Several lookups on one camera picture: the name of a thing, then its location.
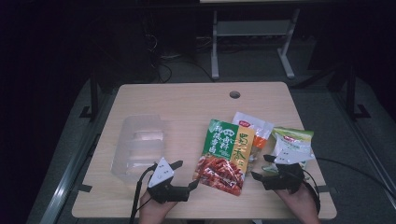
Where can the white and green snack packet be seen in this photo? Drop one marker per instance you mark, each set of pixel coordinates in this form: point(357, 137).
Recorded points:
point(294, 140)

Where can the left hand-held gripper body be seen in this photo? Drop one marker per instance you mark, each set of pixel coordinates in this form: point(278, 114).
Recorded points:
point(161, 174)

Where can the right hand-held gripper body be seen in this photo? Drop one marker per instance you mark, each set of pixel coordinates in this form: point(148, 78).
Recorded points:
point(288, 179)

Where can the person's left hand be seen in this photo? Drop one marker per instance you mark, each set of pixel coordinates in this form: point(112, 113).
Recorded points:
point(152, 211)

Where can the black tape strip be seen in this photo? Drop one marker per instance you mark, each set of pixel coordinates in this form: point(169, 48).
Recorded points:
point(84, 188)
point(322, 188)

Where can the white and orange snack packet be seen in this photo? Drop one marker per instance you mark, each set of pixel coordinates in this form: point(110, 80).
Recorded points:
point(255, 127)

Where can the black metal stand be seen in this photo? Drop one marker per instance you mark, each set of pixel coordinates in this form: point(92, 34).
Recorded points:
point(94, 96)
point(351, 93)

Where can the person's right hand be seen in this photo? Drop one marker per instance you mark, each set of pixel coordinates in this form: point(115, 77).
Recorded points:
point(302, 205)

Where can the aluminium rail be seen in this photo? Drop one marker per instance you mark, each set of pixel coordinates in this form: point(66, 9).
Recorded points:
point(71, 174)

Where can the clear plastic container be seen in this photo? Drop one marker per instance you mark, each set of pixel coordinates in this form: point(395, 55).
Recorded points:
point(140, 146)

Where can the green and red snack packet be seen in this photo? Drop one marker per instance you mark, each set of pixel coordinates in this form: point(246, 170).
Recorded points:
point(222, 155)

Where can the white metal stand frame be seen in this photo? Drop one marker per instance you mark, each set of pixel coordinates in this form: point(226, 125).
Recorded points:
point(253, 28)

